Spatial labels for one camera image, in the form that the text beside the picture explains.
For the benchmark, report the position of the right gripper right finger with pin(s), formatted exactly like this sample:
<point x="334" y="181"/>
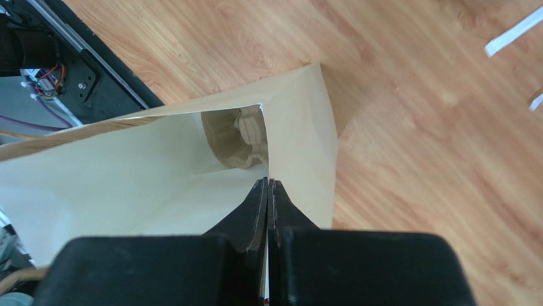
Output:
<point x="313" y="266"/>

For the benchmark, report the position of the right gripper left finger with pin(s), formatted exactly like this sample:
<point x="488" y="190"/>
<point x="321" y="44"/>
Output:
<point x="224" y="266"/>

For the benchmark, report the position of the brown paper bag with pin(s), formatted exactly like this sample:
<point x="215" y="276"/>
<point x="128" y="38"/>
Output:
<point x="153" y="172"/>

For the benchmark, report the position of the pulp cup carrier tray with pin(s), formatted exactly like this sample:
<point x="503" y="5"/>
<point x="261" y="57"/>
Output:
<point x="237" y="136"/>

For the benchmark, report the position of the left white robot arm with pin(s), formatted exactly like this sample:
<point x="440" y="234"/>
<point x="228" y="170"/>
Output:
<point x="25" y="48"/>

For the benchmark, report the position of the white wrapped straw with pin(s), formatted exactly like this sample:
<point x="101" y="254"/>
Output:
<point x="512" y="34"/>
<point x="536" y="101"/>

